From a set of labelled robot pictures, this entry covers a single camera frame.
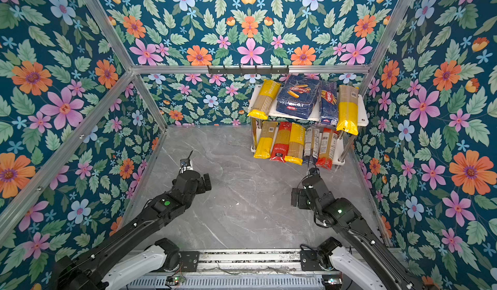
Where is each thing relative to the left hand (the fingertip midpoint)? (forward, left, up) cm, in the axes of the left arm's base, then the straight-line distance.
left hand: (202, 176), depth 81 cm
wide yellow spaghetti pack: (+16, -27, -5) cm, 32 cm away
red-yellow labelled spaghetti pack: (+22, -64, -6) cm, 68 cm away
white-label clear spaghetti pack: (+18, -53, -5) cm, 57 cm away
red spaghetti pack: (+20, -37, -7) cm, 43 cm away
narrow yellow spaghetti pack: (+18, -45, -5) cm, 48 cm away
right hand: (-11, -42, +1) cm, 43 cm away
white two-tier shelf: (+9, -67, +19) cm, 70 cm away
